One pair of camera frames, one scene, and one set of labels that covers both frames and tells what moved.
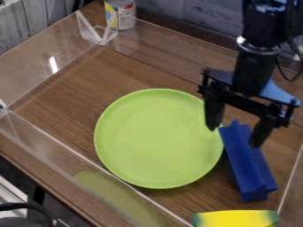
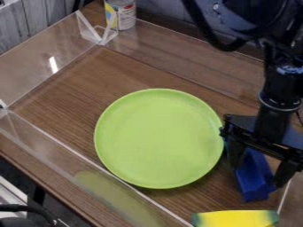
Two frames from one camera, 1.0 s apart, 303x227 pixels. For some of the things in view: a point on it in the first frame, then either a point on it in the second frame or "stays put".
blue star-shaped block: [248, 160] stays put
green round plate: [153, 142] stays put
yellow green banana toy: [235, 218] stays put
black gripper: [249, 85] -> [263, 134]
